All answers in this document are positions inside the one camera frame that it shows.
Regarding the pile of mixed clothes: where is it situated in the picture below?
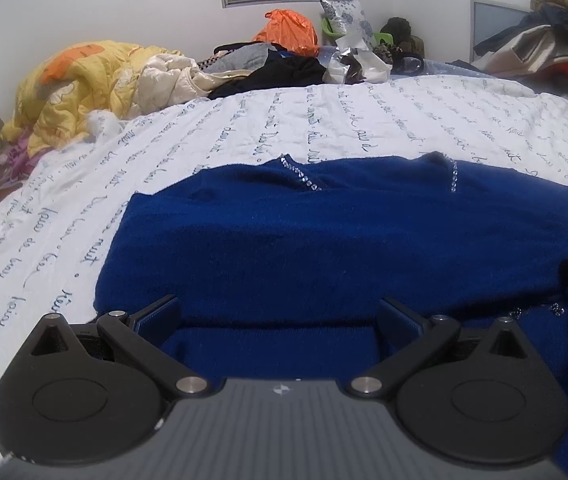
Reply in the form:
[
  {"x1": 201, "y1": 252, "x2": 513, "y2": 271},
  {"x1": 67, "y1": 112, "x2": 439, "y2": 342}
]
[{"x1": 471, "y1": 7, "x2": 568, "y2": 111}]

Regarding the crumpled silver foil bag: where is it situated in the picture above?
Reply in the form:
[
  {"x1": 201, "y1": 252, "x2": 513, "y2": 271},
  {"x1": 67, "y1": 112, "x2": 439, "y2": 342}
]
[{"x1": 321, "y1": 35, "x2": 395, "y2": 83}]

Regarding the white script-printed bedspread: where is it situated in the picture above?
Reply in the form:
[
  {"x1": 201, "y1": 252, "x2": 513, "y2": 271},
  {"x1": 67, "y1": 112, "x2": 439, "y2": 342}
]
[{"x1": 0, "y1": 74, "x2": 568, "y2": 471}]

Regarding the green plastic basket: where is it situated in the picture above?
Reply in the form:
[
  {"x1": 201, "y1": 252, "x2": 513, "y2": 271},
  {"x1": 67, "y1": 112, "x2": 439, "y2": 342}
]
[{"x1": 322, "y1": 15, "x2": 395, "y2": 48}]

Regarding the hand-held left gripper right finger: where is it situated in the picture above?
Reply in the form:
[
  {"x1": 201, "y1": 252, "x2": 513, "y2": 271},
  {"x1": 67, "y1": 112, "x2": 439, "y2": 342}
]
[{"x1": 346, "y1": 296, "x2": 532, "y2": 398}]

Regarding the orange plastic bag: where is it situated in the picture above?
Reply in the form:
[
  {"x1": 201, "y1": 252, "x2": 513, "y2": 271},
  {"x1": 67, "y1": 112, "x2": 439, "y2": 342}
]
[{"x1": 251, "y1": 9, "x2": 319, "y2": 58}]

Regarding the purple floral cloth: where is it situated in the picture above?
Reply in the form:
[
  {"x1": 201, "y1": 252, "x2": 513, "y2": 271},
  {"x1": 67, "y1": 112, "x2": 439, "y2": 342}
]
[{"x1": 0, "y1": 132, "x2": 47, "y2": 211}]

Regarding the leopard print cloth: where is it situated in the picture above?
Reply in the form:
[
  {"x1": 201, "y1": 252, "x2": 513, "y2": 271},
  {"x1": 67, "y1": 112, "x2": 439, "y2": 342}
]
[{"x1": 374, "y1": 42, "x2": 407, "y2": 62}]

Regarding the floral patterned pillow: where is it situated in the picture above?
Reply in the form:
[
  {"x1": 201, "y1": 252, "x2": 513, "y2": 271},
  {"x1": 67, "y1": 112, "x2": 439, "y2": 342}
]
[{"x1": 320, "y1": 0, "x2": 375, "y2": 51}]

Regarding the cream padded jacket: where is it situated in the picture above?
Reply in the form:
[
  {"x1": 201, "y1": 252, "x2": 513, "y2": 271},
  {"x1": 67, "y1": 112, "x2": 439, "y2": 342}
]
[{"x1": 136, "y1": 52, "x2": 245, "y2": 111}]

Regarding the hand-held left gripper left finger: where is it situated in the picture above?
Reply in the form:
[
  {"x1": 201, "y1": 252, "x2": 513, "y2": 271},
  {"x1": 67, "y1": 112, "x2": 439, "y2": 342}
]
[{"x1": 28, "y1": 294, "x2": 213, "y2": 398}]

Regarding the grey framed board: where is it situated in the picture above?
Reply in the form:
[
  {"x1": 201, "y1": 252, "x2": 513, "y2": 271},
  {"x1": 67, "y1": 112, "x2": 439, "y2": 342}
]
[{"x1": 470, "y1": 0, "x2": 537, "y2": 63}]

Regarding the black garment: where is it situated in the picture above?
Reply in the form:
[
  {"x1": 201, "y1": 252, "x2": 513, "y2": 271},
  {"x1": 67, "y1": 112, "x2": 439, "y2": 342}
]
[{"x1": 207, "y1": 55, "x2": 335, "y2": 100}]

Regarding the grey garment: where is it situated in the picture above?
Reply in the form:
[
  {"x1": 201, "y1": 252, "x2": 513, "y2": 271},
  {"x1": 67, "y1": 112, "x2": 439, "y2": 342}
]
[{"x1": 204, "y1": 42, "x2": 289, "y2": 73}]

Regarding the blue knit sweater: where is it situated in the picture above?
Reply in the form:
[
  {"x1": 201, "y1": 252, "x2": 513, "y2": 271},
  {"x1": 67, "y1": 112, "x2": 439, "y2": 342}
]
[{"x1": 93, "y1": 152, "x2": 568, "y2": 480}]

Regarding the yellow orange quilt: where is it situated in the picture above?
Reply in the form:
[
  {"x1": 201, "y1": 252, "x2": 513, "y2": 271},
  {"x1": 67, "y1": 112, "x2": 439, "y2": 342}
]
[{"x1": 1, "y1": 40, "x2": 185, "y2": 158}]

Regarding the dark olive bundle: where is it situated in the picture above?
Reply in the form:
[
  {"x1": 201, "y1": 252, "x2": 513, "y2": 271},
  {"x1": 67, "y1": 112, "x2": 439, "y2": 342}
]
[{"x1": 379, "y1": 17, "x2": 425, "y2": 58}]

